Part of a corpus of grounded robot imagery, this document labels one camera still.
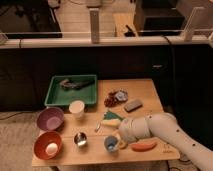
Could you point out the bunch of red grapes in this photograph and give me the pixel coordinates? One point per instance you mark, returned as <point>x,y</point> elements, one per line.
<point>111,100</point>

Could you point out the green plastic tray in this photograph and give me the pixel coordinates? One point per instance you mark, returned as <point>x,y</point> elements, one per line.
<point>56,96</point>

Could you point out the wooden board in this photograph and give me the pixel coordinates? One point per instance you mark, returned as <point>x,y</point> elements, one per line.
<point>94,152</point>

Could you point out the purple bowl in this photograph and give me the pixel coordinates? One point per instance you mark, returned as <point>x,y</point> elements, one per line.
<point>50,119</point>

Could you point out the orange carrot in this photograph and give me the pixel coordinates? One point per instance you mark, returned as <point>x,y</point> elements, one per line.
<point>142,147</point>

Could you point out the grey rectangular block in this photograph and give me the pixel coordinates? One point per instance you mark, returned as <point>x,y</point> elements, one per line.
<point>133,105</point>

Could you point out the white egg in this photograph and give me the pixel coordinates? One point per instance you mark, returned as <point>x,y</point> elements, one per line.
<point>51,149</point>

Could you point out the red bowl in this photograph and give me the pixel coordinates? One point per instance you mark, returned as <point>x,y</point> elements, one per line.
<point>43,141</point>

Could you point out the dark hammer in tray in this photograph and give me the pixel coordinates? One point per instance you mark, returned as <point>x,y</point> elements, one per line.
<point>68,84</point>

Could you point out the white plastic cup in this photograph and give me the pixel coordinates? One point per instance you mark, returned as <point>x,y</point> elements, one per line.
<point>76,108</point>

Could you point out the small metal cup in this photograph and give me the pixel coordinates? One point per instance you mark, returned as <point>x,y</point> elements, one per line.
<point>80,139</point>

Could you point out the blue mug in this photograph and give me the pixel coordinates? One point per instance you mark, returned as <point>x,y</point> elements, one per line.
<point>111,144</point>

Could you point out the blue grey round toy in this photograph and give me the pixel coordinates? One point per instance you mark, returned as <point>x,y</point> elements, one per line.
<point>121,96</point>

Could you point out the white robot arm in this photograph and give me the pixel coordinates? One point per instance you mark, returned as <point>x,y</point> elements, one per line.
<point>165,127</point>

